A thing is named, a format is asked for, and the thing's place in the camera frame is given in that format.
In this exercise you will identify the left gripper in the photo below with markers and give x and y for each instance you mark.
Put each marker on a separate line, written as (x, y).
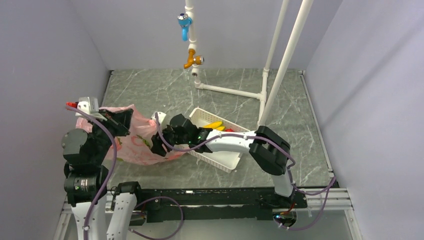
(120, 120)

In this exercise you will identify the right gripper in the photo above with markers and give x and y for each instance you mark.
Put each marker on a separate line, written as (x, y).
(157, 143)

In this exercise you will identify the pink plastic bag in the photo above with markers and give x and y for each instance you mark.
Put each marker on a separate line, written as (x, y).
(135, 147)

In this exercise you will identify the yellow fake bananas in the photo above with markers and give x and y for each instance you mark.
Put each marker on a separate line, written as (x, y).
(217, 125)

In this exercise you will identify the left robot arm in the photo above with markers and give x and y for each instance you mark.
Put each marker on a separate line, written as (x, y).
(86, 177)

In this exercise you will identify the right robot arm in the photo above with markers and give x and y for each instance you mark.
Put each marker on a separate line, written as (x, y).
(270, 151)

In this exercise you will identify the white plastic basket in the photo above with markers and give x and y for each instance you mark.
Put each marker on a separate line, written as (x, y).
(226, 150)

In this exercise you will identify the orange faucet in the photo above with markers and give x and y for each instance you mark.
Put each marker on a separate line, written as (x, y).
(193, 59)

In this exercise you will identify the blue faucet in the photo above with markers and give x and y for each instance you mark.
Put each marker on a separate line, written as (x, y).
(184, 21)

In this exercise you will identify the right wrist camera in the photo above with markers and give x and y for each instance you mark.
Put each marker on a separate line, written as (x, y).
(160, 118)

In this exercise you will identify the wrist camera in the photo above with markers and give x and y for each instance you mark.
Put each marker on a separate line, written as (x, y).
(160, 118)
(88, 105)

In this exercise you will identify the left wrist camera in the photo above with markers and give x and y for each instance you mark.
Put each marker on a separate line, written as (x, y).
(88, 105)

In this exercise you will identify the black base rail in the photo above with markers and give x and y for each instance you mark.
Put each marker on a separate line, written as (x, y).
(260, 203)

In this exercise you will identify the white pipe frame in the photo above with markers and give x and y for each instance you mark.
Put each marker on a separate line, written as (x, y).
(265, 99)

